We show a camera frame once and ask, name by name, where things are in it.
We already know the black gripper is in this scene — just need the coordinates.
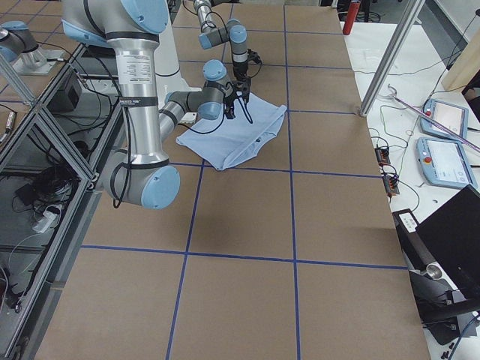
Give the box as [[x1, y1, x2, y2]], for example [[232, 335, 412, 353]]
[[223, 88, 237, 119], [232, 61, 248, 80]]

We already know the light blue t-shirt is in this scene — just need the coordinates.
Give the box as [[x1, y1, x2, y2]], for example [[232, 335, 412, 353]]
[[175, 94, 287, 171]]

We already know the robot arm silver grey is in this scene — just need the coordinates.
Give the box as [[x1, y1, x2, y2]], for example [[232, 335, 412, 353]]
[[62, 1, 236, 209], [193, 0, 249, 81]]

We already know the red cylinder bottle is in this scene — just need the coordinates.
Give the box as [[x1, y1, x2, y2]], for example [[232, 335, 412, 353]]
[[342, 0, 361, 35]]

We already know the reacher grabber stick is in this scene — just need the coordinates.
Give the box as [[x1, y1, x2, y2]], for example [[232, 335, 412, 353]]
[[387, 84, 479, 152]]

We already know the blue teach pendant near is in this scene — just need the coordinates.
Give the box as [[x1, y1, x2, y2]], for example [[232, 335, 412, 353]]
[[416, 137, 477, 189]]

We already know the blue teach pendant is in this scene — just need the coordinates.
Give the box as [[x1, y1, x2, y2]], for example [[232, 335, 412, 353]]
[[420, 99, 469, 139], [416, 137, 477, 189]]

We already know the blue teach pendant far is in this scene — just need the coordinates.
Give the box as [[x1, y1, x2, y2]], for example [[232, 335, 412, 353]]
[[420, 99, 469, 139]]

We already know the black laptop on stand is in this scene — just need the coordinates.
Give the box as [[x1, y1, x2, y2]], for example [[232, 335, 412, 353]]
[[393, 185, 479, 345]]

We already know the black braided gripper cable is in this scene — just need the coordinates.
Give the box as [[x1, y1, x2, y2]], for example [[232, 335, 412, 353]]
[[112, 89, 254, 209]]

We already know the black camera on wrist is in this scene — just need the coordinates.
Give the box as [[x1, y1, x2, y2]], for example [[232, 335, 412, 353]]
[[247, 49, 263, 65], [233, 76, 251, 104]]

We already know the white robot mounting base plate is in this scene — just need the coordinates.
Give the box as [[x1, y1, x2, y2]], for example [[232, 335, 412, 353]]
[[154, 1, 200, 109]]

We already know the aluminium frame post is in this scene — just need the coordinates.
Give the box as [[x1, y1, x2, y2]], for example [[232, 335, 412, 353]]
[[358, 0, 425, 117]]

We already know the aluminium frame rack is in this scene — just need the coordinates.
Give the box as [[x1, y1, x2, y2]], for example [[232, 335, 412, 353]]
[[1, 46, 123, 359]]

